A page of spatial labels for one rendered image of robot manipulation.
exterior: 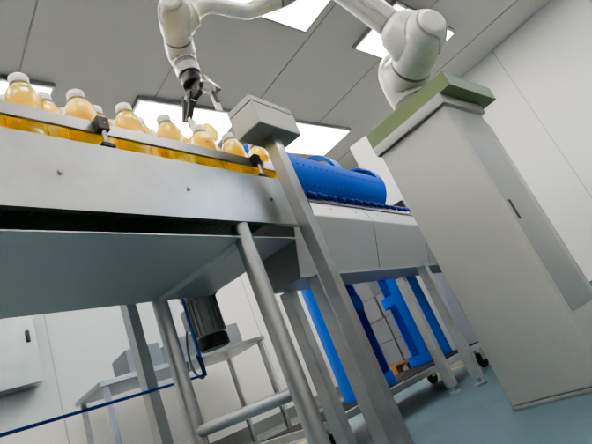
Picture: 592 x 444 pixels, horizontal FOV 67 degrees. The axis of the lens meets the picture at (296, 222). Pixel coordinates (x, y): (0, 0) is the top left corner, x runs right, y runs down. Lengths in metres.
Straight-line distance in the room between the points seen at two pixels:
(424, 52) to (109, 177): 1.13
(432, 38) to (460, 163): 0.43
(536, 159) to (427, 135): 5.09
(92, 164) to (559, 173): 6.08
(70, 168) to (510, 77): 6.43
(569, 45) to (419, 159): 5.28
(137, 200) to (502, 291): 1.11
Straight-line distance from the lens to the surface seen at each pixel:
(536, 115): 6.76
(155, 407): 1.52
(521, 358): 1.58
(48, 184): 0.91
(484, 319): 1.59
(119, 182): 0.99
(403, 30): 1.71
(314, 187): 1.84
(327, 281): 1.21
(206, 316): 1.63
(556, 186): 6.61
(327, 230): 1.69
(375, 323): 5.56
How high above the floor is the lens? 0.30
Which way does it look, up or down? 19 degrees up
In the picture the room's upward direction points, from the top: 23 degrees counter-clockwise
